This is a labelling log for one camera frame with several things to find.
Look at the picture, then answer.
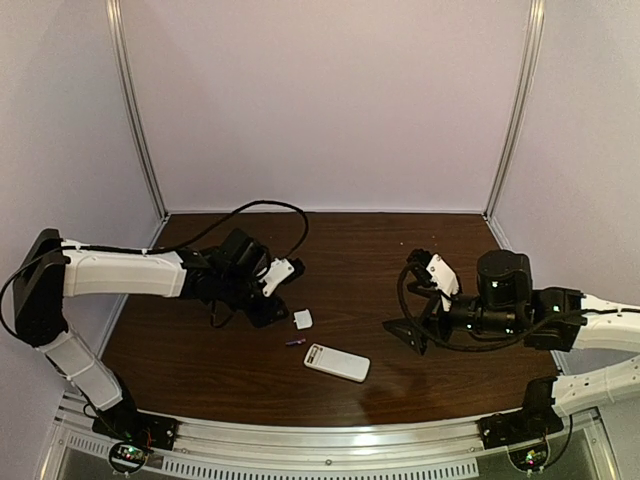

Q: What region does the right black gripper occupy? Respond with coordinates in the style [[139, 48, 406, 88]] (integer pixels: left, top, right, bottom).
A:
[[383, 281, 521, 358]]

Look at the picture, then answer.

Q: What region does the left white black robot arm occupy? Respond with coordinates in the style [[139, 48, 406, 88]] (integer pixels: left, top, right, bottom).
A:
[[1, 229, 304, 444]]

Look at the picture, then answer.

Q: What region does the left aluminium corner post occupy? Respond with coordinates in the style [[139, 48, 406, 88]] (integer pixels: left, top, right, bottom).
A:
[[106, 0, 168, 220]]

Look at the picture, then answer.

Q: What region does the white battery cover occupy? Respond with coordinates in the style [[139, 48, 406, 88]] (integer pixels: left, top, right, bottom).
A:
[[293, 309, 314, 330]]

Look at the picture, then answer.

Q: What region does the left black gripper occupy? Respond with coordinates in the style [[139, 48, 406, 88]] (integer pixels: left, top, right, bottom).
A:
[[218, 273, 289, 331]]

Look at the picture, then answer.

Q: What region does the black braided cable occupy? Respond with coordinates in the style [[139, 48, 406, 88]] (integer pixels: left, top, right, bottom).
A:
[[0, 199, 310, 331], [397, 262, 640, 351]]

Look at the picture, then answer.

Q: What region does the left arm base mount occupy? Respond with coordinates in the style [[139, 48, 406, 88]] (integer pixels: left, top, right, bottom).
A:
[[92, 411, 179, 477]]

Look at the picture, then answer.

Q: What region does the aluminium corner post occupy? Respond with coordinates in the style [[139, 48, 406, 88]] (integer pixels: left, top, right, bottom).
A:
[[106, 0, 168, 220], [483, 0, 546, 222]]

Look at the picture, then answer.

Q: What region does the right black braided cable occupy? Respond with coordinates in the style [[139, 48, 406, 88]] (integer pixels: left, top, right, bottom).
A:
[[397, 262, 640, 351]]

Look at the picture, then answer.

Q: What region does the white remote control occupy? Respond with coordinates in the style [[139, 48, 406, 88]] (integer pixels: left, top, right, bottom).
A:
[[303, 344, 371, 383]]

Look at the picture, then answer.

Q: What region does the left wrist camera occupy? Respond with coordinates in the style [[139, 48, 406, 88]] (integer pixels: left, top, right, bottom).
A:
[[257, 258, 306, 297]]

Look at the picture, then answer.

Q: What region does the left black braided cable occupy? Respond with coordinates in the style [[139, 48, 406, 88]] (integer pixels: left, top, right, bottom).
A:
[[0, 199, 310, 331]]

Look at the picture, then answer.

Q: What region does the right aluminium corner post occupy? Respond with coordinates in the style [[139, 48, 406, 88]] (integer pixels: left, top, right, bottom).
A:
[[483, 0, 546, 222]]

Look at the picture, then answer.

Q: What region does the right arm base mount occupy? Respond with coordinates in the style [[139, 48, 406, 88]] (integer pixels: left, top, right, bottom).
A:
[[476, 409, 568, 475]]

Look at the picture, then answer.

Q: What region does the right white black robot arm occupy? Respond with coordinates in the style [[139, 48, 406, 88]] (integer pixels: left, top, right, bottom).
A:
[[383, 249, 639, 447]]

